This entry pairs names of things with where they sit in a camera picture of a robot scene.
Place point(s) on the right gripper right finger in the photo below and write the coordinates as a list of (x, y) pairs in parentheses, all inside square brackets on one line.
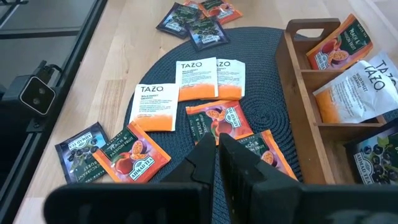
[(280, 202)]

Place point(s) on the wooden three-compartment tray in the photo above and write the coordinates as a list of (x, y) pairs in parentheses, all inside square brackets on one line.
[(298, 124)]

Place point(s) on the black table-level camera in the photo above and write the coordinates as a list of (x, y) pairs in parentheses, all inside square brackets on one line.
[(37, 95)]

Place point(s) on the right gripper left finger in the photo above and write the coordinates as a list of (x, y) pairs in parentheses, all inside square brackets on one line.
[(140, 202)]

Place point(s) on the dark blackcurrant tea bag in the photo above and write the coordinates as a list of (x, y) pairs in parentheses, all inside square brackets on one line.
[(77, 149), (175, 21), (373, 155), (206, 34)]

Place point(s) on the dark round woven placemat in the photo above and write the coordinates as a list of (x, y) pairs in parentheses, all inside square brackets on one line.
[(264, 93)]

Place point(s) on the white Tazo tea bag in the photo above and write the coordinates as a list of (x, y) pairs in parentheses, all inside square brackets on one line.
[(154, 105), (388, 67), (196, 77), (351, 93), (231, 81)]

